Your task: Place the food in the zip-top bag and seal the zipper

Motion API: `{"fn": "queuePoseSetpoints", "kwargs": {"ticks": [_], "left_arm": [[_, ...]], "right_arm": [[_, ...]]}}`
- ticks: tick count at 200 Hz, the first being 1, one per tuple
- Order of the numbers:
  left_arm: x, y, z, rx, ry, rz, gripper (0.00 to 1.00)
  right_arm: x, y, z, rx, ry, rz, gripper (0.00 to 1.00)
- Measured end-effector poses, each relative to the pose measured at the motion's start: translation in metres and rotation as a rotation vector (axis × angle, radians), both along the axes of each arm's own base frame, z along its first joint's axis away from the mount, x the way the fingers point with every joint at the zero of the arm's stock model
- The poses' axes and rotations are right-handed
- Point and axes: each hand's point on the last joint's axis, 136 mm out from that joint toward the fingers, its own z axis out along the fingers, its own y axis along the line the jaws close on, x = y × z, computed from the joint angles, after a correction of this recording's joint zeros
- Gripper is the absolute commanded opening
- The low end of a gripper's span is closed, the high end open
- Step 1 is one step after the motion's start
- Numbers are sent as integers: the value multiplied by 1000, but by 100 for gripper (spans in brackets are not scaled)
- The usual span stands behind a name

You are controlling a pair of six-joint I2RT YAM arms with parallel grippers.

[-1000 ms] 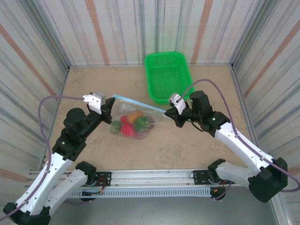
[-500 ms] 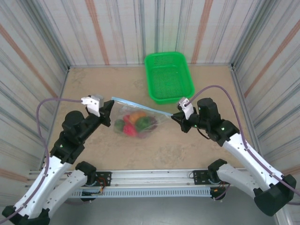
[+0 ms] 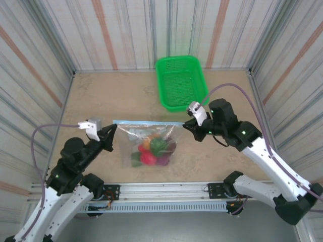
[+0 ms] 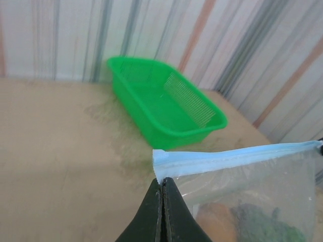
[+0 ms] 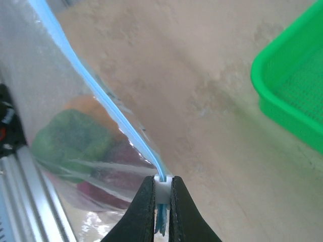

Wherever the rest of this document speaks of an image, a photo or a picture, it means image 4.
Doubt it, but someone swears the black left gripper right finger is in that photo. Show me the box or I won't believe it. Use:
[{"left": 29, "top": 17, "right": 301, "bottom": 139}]
[{"left": 162, "top": 176, "right": 210, "bottom": 242}]

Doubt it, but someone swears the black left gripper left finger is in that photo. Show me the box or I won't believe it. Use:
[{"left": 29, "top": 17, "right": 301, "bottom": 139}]
[{"left": 115, "top": 177, "right": 163, "bottom": 242}]

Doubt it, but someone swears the orange toy fruit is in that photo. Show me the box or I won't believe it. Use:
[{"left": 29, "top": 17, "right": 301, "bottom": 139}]
[{"left": 196, "top": 203, "right": 238, "bottom": 242}]

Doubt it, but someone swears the clear blue-zipper zip-top bag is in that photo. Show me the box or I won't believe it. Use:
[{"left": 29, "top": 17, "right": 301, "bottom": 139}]
[{"left": 152, "top": 140, "right": 323, "bottom": 242}]

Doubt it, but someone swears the green bell pepper toy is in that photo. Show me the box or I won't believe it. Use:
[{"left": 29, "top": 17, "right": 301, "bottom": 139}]
[{"left": 231, "top": 203, "right": 307, "bottom": 242}]

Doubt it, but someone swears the green plastic mesh basket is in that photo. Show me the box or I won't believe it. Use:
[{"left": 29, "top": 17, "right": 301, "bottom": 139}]
[{"left": 107, "top": 55, "right": 229, "bottom": 149}]

